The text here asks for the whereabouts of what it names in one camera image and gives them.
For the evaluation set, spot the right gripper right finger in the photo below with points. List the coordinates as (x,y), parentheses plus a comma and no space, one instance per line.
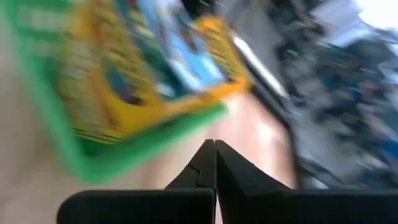
(242,186)

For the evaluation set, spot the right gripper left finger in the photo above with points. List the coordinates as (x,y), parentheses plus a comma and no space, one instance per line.
(199,174)

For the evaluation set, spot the yellow Crayola crayon box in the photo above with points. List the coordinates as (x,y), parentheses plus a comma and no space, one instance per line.
(130,121)
(230,53)

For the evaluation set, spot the green plastic basket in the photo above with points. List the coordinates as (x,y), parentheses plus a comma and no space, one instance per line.
(93,168)

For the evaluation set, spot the blue green card pack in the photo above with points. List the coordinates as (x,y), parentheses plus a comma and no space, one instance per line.
(192,62)

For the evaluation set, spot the grey metal bar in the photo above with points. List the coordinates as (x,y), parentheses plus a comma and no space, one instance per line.
(261,65)

